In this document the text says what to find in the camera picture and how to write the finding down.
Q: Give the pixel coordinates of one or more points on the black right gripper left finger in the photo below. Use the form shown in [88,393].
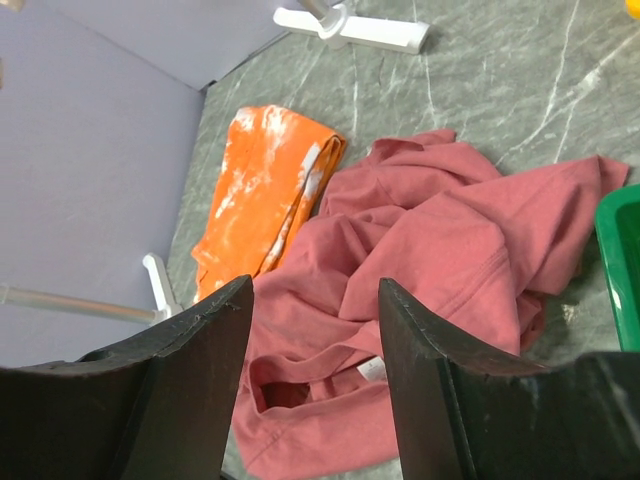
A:
[157,405]

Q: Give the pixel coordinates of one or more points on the yellow plastic tray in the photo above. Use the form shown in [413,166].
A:
[633,8]

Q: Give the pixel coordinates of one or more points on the green plastic tray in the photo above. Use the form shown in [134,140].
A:
[617,229]

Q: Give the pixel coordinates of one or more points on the orange white folded shirt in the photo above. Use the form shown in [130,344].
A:
[275,165]

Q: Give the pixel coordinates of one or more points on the silver white clothes rack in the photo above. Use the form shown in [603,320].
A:
[336,26]

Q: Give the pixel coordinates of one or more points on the pink t shirt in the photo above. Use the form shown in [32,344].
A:
[478,248]

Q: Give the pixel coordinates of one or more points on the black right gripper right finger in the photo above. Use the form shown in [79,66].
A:
[464,409]

